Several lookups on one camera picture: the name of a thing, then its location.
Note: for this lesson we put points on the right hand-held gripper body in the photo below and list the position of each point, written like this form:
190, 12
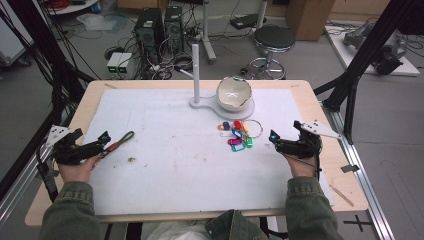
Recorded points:
301, 145

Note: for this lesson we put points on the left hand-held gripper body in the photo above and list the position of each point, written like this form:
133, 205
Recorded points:
71, 151

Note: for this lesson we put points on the person's left hand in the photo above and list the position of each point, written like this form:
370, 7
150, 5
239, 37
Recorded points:
78, 170

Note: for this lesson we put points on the person's right hand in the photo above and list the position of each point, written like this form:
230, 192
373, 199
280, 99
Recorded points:
301, 167

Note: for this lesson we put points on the bunch of coloured key tags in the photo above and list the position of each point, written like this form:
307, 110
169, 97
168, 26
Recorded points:
237, 137

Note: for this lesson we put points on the light wooden table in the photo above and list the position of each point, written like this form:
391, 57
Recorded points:
340, 156

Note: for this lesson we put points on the grey tape piece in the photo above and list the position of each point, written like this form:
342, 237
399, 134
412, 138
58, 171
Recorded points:
350, 168

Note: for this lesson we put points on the white ceramic bowl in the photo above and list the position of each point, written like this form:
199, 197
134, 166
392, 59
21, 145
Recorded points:
233, 94

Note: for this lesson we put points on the thin wooden stick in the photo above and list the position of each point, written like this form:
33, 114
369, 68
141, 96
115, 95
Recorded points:
341, 195

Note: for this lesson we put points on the white power supply unit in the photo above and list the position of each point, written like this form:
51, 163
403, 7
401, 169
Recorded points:
125, 63
114, 62

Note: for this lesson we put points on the white table mat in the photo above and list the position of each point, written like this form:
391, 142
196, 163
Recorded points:
186, 173

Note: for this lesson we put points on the person's lap clothing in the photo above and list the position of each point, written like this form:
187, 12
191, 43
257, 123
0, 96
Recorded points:
230, 226

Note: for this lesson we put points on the black round stool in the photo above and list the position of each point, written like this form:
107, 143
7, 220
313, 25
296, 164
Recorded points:
274, 38

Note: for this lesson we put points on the white stand with pole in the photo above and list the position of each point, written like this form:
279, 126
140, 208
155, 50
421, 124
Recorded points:
196, 70

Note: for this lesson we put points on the large black computer tower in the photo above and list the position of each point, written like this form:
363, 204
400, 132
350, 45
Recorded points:
149, 30

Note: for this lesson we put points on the black flat device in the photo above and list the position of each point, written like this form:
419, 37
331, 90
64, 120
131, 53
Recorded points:
245, 21

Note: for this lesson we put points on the white metal stand leg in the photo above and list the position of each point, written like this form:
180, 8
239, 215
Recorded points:
207, 36

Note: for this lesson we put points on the brown cardboard box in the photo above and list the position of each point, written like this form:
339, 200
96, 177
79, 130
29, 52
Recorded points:
308, 18

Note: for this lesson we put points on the grey machine part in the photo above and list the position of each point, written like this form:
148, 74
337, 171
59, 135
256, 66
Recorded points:
388, 55

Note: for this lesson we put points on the white board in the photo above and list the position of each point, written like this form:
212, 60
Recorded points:
405, 68

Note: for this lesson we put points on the slim black computer tower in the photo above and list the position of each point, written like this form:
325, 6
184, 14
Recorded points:
173, 26

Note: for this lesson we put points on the round white table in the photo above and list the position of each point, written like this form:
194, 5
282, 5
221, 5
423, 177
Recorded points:
75, 6

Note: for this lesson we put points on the aluminium rail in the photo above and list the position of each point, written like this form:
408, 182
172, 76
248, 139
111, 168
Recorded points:
363, 180
20, 190

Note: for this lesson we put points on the black metal frame strut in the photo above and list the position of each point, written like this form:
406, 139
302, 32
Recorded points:
363, 56
50, 50

